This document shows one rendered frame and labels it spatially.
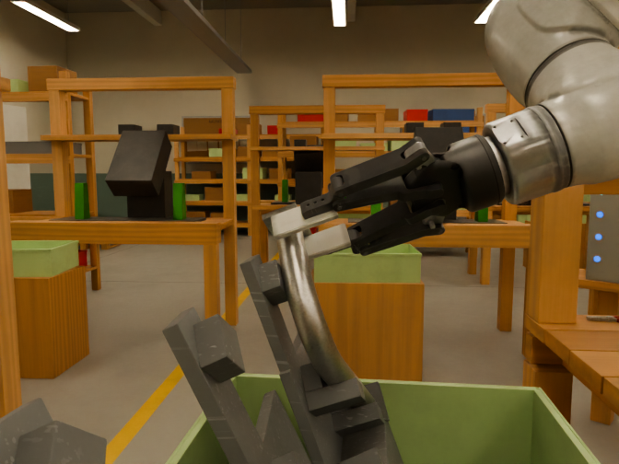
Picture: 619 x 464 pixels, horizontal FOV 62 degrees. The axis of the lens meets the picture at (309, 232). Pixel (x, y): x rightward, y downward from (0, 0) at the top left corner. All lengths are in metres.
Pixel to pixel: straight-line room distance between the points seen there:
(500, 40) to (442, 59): 10.64
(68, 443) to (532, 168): 0.44
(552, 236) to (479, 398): 0.67
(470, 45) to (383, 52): 1.72
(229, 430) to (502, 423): 0.46
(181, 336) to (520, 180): 0.34
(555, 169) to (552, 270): 0.82
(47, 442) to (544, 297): 1.22
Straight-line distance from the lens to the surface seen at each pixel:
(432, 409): 0.74
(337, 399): 0.56
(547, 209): 1.33
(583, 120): 0.55
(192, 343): 0.36
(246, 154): 10.49
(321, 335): 0.51
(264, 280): 0.53
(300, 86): 11.10
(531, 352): 1.44
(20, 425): 0.26
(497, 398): 0.75
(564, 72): 0.60
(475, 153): 0.53
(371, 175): 0.51
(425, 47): 11.31
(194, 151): 11.37
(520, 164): 0.53
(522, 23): 0.67
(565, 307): 1.38
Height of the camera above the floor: 1.24
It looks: 6 degrees down
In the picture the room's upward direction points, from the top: straight up
